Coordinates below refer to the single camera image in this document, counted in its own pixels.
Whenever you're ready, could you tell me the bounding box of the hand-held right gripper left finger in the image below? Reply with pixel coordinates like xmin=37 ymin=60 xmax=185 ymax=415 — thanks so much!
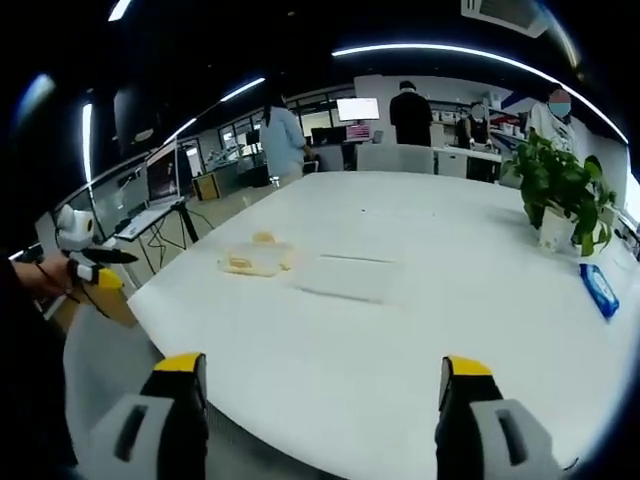
xmin=82 ymin=352 xmax=209 ymax=480

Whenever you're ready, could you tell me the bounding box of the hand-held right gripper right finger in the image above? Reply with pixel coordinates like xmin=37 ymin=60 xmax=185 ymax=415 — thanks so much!
xmin=434 ymin=354 xmax=564 ymax=480

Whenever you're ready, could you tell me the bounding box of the person's left hand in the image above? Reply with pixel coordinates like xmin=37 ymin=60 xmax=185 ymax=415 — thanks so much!
xmin=13 ymin=255 xmax=77 ymax=302

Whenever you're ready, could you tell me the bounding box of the brown cardboard box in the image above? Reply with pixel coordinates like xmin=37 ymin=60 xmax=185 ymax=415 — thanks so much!
xmin=48 ymin=280 xmax=140 ymax=332

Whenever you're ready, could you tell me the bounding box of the grey chair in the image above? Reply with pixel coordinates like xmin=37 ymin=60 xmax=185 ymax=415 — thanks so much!
xmin=61 ymin=299 xmax=211 ymax=469

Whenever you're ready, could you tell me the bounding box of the black tripod stand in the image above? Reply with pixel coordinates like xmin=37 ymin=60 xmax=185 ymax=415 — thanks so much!
xmin=144 ymin=201 xmax=202 ymax=275

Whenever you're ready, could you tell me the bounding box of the open laptop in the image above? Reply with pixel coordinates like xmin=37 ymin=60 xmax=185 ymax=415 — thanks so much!
xmin=113 ymin=141 xmax=187 ymax=241

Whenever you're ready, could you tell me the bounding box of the yellow and black box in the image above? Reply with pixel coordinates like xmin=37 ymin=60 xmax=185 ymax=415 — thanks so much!
xmin=191 ymin=171 xmax=222 ymax=202

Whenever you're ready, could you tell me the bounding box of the clear plastic bag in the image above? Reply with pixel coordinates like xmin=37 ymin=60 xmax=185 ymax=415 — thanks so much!
xmin=216 ymin=239 xmax=302 ymax=279

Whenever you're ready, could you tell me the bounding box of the blue wet wipes packet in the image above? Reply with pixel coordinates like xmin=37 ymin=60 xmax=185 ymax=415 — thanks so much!
xmin=578 ymin=261 xmax=622 ymax=319

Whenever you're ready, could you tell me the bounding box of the dark monitor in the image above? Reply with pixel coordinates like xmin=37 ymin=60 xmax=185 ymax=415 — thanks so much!
xmin=310 ymin=126 xmax=348 ymax=147

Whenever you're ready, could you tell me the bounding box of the green potted plant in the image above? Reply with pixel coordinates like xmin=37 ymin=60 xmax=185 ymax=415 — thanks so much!
xmin=499 ymin=130 xmax=620 ymax=259

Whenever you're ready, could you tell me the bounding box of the white chair back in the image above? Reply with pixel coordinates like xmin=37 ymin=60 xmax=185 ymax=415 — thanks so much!
xmin=355 ymin=143 xmax=436 ymax=176

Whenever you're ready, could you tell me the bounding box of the white-screen monitor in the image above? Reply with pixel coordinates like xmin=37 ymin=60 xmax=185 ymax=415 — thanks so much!
xmin=335 ymin=96 xmax=382 ymax=123

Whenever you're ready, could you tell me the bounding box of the ceiling air vent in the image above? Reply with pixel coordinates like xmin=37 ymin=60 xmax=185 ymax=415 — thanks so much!
xmin=459 ymin=0 xmax=552 ymax=40

